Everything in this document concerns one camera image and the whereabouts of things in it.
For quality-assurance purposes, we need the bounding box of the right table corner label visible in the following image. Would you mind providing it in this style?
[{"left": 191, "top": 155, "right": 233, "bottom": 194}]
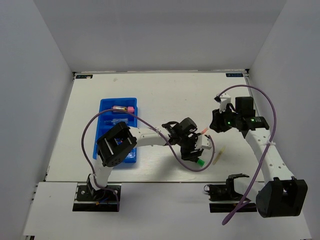
[{"left": 225, "top": 72, "right": 244, "bottom": 78}]

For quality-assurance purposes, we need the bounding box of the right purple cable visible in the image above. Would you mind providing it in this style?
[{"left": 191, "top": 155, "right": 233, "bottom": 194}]
[{"left": 216, "top": 84, "right": 277, "bottom": 226}]

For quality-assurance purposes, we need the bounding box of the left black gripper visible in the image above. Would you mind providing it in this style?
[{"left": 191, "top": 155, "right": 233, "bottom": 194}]
[{"left": 177, "top": 132, "right": 202, "bottom": 162}]

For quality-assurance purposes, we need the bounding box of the pink cap crayon tube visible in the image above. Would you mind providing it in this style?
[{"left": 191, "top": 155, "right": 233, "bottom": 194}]
[{"left": 112, "top": 105, "right": 135, "bottom": 114}]

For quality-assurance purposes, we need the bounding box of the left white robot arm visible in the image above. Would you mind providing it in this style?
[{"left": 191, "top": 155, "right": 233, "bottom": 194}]
[{"left": 87, "top": 117, "right": 211, "bottom": 200}]

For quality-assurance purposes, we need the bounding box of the green cap black highlighter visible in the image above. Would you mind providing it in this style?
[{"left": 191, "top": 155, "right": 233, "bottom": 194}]
[{"left": 196, "top": 158, "right": 205, "bottom": 167}]

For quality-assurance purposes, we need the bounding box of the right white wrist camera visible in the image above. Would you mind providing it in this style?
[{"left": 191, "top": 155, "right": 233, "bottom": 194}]
[{"left": 214, "top": 93, "right": 231, "bottom": 113}]

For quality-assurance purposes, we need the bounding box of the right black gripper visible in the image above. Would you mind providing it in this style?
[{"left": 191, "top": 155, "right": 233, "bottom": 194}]
[{"left": 209, "top": 105, "right": 241, "bottom": 133}]

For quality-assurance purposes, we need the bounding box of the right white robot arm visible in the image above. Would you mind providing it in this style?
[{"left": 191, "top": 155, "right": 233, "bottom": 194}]
[{"left": 209, "top": 94, "right": 308, "bottom": 218}]

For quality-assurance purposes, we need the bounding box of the left table corner label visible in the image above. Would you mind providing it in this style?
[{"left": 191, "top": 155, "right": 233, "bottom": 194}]
[{"left": 75, "top": 74, "right": 93, "bottom": 79}]

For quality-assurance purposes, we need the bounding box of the table corner label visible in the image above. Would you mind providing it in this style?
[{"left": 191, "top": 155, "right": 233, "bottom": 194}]
[
  {"left": 75, "top": 74, "right": 93, "bottom": 79},
  {"left": 225, "top": 72, "right": 244, "bottom": 78}
]

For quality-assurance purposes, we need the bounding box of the blue compartment tray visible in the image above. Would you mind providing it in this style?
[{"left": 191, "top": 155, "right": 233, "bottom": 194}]
[{"left": 92, "top": 97, "right": 138, "bottom": 160}]

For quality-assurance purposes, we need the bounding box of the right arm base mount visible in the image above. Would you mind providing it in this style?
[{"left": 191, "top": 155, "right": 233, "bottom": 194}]
[{"left": 203, "top": 184, "right": 242, "bottom": 214}]

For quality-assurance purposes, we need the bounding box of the clear spray bottle blue cap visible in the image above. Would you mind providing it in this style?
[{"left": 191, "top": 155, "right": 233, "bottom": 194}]
[{"left": 103, "top": 118, "right": 129, "bottom": 126}]

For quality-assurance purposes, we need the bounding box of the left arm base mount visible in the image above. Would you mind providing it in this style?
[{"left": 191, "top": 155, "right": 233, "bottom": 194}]
[{"left": 72, "top": 184, "right": 122, "bottom": 213}]

